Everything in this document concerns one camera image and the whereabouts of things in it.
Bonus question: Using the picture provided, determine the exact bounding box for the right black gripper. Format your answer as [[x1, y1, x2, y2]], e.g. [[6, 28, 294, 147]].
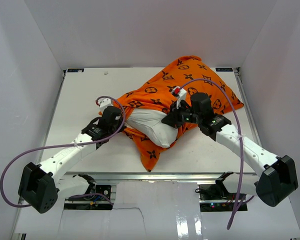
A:
[[162, 100, 202, 129]]

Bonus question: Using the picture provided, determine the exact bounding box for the white pillow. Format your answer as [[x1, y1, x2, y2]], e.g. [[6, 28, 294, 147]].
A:
[[125, 108, 178, 148]]

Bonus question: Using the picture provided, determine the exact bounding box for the orange patterned pillowcase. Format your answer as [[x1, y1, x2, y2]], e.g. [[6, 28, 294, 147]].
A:
[[113, 55, 244, 172]]

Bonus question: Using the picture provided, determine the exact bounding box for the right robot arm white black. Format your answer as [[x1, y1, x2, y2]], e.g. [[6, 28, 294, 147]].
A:
[[162, 87, 299, 207]]

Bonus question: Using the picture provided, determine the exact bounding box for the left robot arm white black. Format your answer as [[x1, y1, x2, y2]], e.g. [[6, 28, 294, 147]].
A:
[[18, 106, 126, 214]]

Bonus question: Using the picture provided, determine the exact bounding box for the right blue table label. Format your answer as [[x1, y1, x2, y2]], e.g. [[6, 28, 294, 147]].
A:
[[215, 67, 233, 72]]

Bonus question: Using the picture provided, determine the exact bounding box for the blue table label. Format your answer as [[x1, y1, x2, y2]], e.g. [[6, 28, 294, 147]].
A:
[[215, 67, 233, 72], [66, 68, 85, 73]]

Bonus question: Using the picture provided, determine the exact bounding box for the left blue table label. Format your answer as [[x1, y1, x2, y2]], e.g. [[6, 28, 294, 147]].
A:
[[66, 68, 85, 73]]

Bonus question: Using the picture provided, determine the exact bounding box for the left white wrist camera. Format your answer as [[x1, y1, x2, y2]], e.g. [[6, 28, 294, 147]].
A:
[[96, 98, 113, 114]]

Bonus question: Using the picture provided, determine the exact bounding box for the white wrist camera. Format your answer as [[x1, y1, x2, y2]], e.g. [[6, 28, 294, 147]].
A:
[[171, 86, 187, 109], [96, 98, 113, 114]]

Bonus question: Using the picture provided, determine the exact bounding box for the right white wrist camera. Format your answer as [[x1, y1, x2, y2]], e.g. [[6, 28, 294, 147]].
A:
[[171, 86, 187, 109]]

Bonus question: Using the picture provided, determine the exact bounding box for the aluminium front rail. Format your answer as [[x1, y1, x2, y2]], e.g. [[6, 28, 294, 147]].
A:
[[62, 171, 258, 182]]

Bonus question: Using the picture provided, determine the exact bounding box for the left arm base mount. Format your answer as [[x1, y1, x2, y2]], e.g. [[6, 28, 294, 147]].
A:
[[66, 173, 113, 205]]

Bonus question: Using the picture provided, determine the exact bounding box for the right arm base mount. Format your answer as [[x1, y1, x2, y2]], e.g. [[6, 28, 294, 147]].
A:
[[194, 172, 237, 213]]

